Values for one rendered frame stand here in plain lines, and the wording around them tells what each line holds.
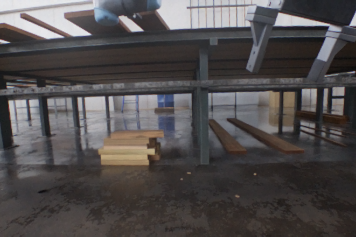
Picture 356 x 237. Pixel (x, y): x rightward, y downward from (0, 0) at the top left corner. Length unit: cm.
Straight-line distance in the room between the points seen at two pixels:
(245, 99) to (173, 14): 408
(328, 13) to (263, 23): 10
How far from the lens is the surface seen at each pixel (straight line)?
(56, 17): 946
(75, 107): 347
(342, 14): 41
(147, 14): 101
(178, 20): 774
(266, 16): 35
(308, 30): 133
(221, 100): 669
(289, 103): 728
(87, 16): 106
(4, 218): 104
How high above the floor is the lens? 46
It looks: 7 degrees down
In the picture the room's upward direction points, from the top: 2 degrees counter-clockwise
